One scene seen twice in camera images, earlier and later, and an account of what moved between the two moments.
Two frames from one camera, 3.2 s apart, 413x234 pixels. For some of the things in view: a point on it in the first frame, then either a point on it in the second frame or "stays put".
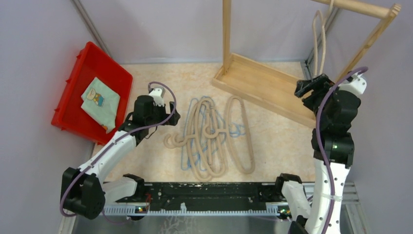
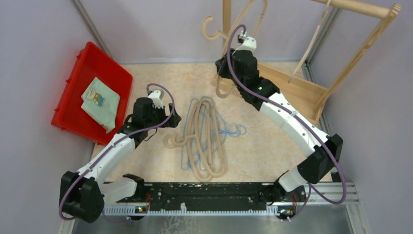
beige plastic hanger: [210, 131] -> [226, 38]
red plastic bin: [69, 114] stays put
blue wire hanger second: [235, 129] stays put
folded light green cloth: [101, 103] stays put
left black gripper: [174, 119] stays put
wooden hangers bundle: [324, 25] -> [306, 54]
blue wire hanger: [206, 131] stays put
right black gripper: [322, 82] -> [221, 66]
